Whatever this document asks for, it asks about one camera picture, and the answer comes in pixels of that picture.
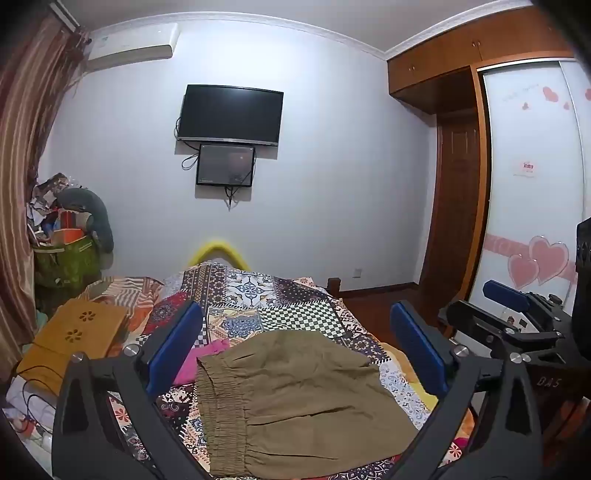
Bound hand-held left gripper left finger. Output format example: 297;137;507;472
52;299;213;480

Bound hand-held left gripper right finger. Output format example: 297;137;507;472
389;300;546;480

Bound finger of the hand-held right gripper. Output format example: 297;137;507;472
438;300;573;365
482;279;573;334

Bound olive green pants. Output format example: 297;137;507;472
196;330;419;478

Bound pink cloth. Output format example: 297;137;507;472
173;338;232;385

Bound striped orange cloth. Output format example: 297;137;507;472
76;276;164;334

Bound brown wooden door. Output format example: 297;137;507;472
418;115;481;292

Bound wooden lap board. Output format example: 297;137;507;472
16;298;131;394

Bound yellow headboard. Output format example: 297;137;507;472
186;239;252;271

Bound patchwork patterned bedspread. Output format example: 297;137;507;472
106;261;476;480

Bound wooden wardrobe with heart doors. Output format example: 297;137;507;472
387;4;591;319

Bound green patterned bag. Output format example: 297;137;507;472
33;233;102;291

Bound grey plush pillow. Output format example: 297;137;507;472
56;187;115;254

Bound striped brown curtain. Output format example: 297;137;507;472
0;9;90;358

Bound white air conditioner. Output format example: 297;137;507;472
85;23;179;72

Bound tangled cables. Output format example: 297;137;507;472
10;364;63;437

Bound small black wall monitor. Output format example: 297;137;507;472
196;143;257;187

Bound wall-mounted black television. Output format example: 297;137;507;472
178;84;284;147

